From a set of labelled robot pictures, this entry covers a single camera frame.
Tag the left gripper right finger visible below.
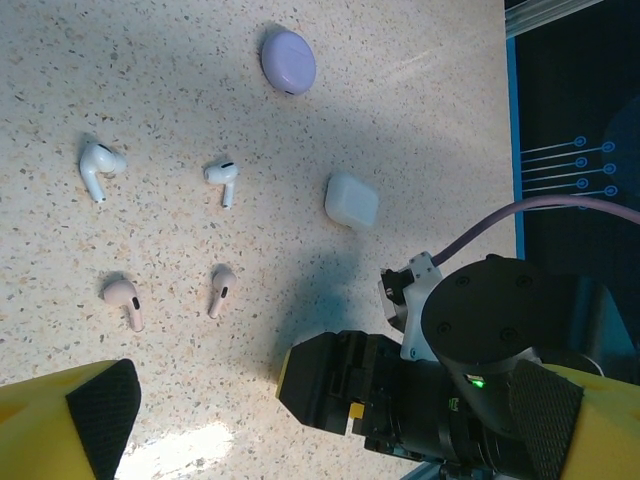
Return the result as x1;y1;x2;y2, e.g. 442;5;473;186
511;359;640;480

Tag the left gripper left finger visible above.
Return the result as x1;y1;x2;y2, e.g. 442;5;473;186
0;358;143;480

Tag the pink earbud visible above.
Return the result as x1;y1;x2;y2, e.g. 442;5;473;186
207;263;238;320
102;271;146;334

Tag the white charging case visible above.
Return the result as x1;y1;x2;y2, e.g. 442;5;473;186
323;171;380;231

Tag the white earbud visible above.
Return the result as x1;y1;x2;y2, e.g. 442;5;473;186
203;158;240;210
78;141;129;204

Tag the purple charging case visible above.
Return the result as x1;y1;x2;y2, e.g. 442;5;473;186
259;28;318;96

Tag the blue table edge strip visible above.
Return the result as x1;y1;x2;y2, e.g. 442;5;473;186
503;22;526;264

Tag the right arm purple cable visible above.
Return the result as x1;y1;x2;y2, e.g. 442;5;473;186
432;195;640;271

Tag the aluminium frame post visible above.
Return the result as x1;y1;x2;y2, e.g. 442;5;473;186
503;0;604;40

